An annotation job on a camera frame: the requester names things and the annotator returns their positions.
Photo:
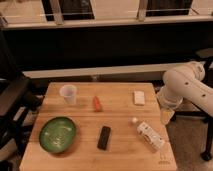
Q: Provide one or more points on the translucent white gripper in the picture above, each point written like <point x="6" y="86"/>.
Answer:
<point x="166" y="115"/>

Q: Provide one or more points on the green ceramic bowl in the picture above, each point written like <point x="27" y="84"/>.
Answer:
<point x="57" y="134"/>

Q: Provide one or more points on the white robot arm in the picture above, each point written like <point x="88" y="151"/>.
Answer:
<point x="184" y="82"/>

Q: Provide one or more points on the white plastic bottle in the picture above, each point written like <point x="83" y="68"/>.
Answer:
<point x="149" y="134"/>

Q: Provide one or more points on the white rectangular sponge block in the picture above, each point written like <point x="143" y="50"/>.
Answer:
<point x="139" y="98"/>

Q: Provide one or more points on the black remote control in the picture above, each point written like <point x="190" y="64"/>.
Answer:
<point x="104" y="137"/>

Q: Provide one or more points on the orange carrot toy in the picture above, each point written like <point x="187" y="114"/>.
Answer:
<point x="97" y="104"/>

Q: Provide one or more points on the black chair right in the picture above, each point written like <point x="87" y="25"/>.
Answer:
<point x="206" y="83"/>

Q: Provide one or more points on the black chair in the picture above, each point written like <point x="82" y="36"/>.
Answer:
<point x="15" y="102"/>
<point x="206" y="83"/>

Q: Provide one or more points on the translucent plastic cup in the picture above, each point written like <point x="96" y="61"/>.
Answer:
<point x="69" y="93"/>

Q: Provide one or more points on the black chair left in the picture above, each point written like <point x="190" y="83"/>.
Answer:
<point x="15" y="102"/>

